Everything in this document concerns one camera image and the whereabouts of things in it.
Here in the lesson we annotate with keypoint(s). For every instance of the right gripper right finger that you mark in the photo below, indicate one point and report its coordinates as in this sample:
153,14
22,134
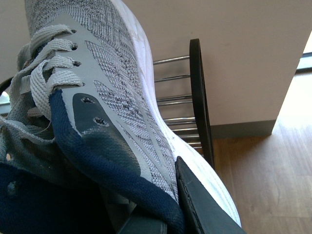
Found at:
202,213

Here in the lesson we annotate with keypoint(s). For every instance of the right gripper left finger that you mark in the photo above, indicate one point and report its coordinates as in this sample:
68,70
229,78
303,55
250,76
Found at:
143,223

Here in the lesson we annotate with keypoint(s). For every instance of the grey knit sneaker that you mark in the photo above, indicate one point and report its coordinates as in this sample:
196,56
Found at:
84,145

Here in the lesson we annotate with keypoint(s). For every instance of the black metal shoe rack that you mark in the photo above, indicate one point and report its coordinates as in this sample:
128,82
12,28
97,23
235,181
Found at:
195,130

